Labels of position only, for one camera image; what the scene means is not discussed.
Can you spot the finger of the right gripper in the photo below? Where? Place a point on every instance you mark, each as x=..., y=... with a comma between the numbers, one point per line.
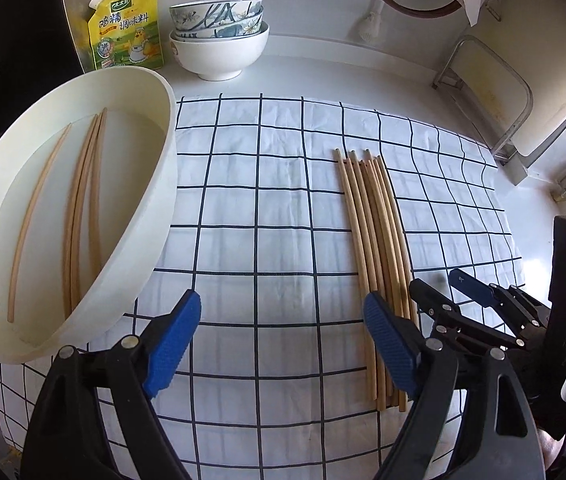
x=513, y=305
x=446, y=316

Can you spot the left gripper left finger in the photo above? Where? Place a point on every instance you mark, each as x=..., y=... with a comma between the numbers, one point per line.
x=144, y=365

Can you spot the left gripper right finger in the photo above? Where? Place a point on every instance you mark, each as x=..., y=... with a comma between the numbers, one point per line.
x=416, y=364

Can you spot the wooden chopstick one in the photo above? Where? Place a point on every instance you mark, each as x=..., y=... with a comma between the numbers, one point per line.
x=355, y=217

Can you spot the wooden chopstick five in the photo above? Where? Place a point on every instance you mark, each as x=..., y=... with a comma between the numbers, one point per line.
x=400, y=400

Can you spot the wooden chopstick seven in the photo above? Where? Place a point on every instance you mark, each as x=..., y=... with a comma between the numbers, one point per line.
x=403, y=244

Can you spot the wooden chopstick two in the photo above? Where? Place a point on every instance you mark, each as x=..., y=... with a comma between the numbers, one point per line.
x=366, y=239

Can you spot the wooden chopstick four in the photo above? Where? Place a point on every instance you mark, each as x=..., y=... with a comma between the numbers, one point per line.
x=372, y=205

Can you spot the wooden chopstick six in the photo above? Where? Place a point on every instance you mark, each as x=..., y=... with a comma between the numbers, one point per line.
x=396, y=255

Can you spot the wooden chopstick three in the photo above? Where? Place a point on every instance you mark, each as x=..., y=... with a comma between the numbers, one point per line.
x=372, y=251

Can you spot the wooden chopstick eight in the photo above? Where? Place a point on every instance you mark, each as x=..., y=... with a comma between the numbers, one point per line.
x=94, y=196

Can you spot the wooden chopstick nine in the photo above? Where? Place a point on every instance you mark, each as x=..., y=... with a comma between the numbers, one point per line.
x=78, y=238

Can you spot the metal dish rack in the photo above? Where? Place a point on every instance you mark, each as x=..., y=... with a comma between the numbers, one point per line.
x=488, y=91

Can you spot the large white plastic basin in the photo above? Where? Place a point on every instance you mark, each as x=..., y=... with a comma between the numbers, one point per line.
x=88, y=182

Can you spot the plain white bowl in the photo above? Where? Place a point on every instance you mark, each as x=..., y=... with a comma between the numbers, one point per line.
x=219, y=59

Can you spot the yellow seasoning pouch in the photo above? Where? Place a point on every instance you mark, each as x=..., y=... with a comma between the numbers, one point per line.
x=125, y=32

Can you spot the blue patterned bowl upper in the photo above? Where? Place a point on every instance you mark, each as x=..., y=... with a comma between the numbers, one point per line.
x=197, y=15

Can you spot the blue patterned bowl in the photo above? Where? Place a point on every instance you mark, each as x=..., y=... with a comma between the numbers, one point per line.
x=197, y=15
x=243, y=28

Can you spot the blue patterned bowl lower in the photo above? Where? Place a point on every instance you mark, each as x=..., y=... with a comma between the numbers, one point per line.
x=243, y=28

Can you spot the white hanging brush handle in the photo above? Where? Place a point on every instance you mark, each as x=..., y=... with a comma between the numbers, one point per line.
x=369, y=27

